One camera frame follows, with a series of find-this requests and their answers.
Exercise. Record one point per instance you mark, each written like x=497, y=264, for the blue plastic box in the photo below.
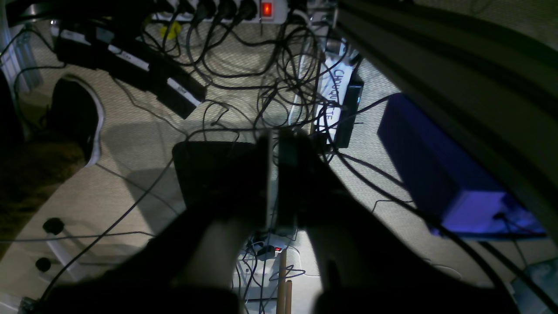
x=446, y=183

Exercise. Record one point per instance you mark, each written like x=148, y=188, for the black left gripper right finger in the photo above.
x=364, y=267

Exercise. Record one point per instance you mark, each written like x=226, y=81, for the white labelled power strip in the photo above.
x=340, y=88

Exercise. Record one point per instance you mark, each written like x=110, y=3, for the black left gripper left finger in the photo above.
x=189, y=264

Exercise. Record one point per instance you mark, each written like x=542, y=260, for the white power strip red switch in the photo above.
x=243, y=11

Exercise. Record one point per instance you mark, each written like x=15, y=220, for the black power adapter brick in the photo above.
x=129, y=60

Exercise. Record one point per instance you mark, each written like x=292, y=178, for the black shoe white sole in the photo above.
x=77, y=112

